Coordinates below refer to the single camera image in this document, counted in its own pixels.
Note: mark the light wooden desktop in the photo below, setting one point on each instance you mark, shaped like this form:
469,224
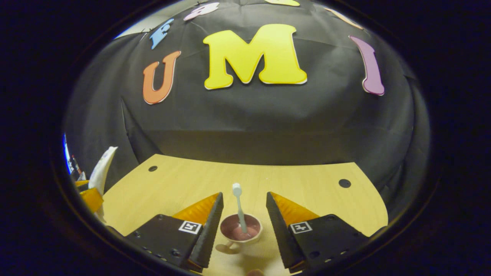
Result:
307,184

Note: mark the white toothpaste tube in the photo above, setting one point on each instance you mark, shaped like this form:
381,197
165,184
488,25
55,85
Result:
101,168

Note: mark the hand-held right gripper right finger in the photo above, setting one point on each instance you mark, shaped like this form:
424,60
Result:
280,234

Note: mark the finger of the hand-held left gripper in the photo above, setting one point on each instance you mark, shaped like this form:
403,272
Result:
92,199
81,184

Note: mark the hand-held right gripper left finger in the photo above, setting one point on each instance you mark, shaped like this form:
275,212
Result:
211,234

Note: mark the beige cup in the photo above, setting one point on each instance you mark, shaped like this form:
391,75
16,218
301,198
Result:
230,230

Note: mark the white equipment panel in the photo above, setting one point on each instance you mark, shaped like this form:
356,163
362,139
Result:
79,172

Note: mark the bright screen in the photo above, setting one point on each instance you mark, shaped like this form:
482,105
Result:
66,153

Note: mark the pale green toothbrush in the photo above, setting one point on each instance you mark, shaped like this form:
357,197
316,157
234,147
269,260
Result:
237,188

